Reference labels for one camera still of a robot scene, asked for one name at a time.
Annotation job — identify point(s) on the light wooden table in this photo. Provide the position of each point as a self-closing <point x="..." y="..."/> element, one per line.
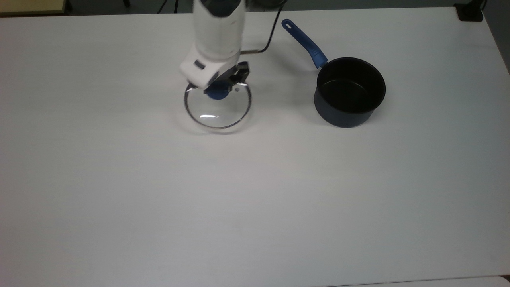
<point x="32" y="6"/>

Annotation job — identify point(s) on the glass lid with blue knob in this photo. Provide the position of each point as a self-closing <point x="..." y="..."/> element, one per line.
<point x="217" y="113"/>

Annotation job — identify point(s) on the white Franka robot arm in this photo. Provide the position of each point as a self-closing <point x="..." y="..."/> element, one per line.
<point x="217" y="36"/>

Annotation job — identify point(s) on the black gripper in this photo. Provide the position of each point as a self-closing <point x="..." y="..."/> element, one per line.
<point x="238" y="71"/>

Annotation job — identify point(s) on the white adjacent table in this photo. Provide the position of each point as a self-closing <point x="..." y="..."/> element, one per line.
<point x="438" y="282"/>

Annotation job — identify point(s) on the black table clamp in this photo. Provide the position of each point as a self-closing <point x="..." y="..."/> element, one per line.
<point x="470" y="12"/>

